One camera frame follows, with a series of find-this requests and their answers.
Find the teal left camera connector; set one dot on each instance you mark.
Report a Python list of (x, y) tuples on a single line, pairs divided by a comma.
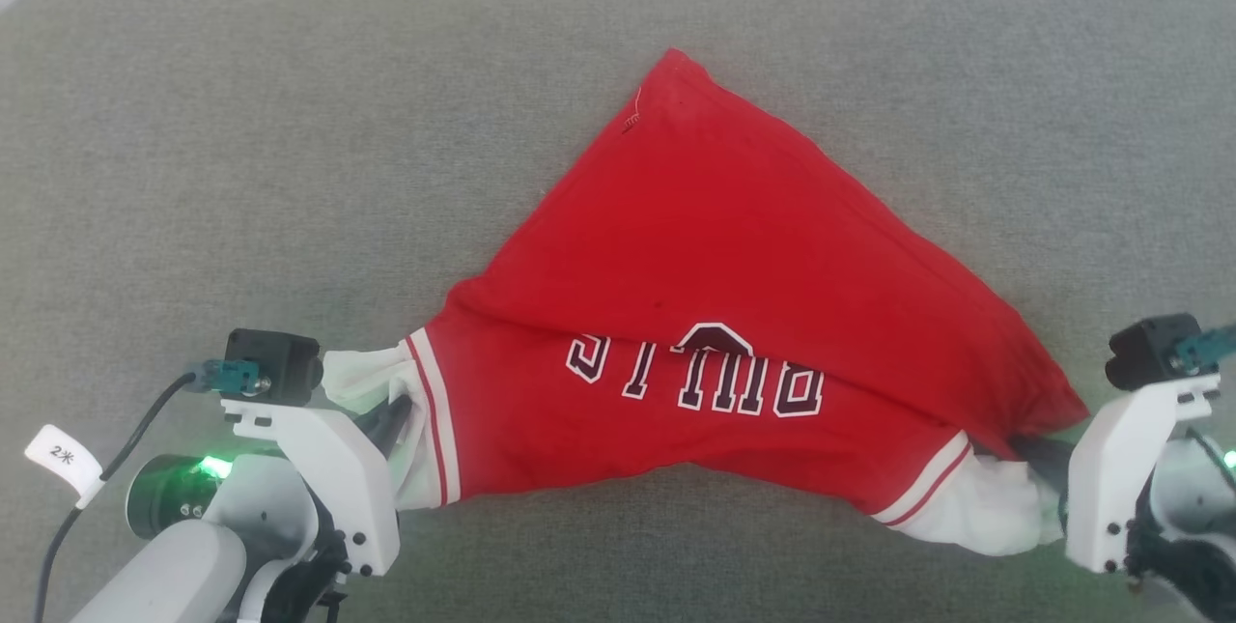
[(227, 378)]

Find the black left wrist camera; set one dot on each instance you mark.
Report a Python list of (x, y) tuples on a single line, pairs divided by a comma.
[(275, 367)]

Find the teal camera connector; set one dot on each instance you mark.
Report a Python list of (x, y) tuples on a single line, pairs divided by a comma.
[(227, 378), (1207, 350)]

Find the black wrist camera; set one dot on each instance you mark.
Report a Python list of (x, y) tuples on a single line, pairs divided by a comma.
[(275, 367), (1149, 353)]

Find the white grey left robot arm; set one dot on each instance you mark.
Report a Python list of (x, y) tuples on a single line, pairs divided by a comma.
[(174, 575)]

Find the red basketball jersey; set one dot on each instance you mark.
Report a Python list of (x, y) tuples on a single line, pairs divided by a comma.
[(724, 246)]

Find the teal right camera connector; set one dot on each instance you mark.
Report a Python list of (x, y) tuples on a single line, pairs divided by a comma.
[(1207, 350)]

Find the grey fabric sofa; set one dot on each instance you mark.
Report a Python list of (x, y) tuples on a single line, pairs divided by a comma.
[(290, 169)]

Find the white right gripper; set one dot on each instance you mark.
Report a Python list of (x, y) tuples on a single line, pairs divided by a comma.
[(1110, 488)]

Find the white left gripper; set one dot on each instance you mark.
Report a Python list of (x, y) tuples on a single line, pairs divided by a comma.
[(338, 478)]

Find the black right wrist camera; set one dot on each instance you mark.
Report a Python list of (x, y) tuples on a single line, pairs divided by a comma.
[(1149, 353)]

